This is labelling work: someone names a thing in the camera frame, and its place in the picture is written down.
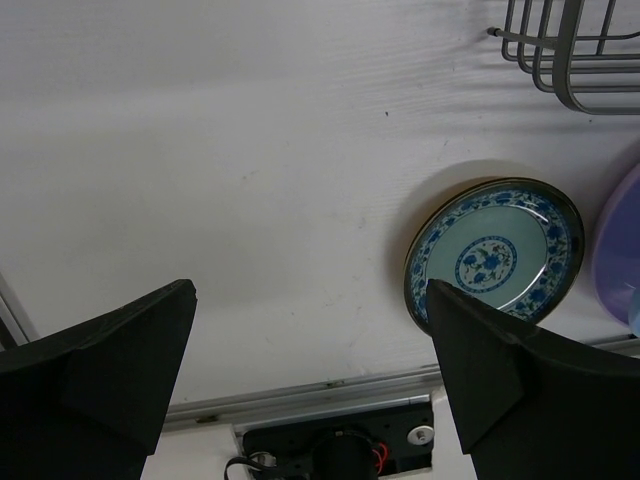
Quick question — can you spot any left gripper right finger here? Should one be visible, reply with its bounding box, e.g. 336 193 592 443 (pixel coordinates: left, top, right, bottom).
427 280 639 479

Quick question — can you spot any blue floral small plate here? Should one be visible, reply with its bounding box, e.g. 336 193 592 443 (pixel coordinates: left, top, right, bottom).
403 177 586 333

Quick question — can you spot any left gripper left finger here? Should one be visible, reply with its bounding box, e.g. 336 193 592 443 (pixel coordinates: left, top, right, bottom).
1 279 196 479

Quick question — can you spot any wire dish rack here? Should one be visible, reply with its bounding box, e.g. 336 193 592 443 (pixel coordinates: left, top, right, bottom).
486 0 639 116

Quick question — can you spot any aluminium rail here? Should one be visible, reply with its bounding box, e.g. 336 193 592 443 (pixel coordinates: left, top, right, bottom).
0 272 640 426

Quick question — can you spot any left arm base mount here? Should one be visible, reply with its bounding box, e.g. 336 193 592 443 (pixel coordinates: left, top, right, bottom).
223 401 435 479

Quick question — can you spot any purple large plate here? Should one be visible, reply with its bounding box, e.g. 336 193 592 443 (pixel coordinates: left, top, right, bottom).
591 166 639 330

